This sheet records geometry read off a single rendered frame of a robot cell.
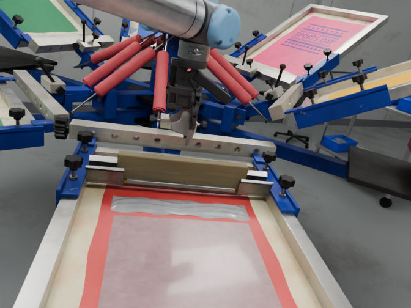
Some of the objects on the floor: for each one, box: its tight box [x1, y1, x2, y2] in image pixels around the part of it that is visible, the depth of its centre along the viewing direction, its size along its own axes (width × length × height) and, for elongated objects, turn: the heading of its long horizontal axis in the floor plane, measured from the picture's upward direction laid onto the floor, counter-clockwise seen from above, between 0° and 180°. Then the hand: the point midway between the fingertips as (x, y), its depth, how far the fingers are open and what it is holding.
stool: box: [274, 125, 309, 149], centre depth 441 cm, size 48×45×57 cm
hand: (188, 137), depth 93 cm, fingers open, 4 cm apart
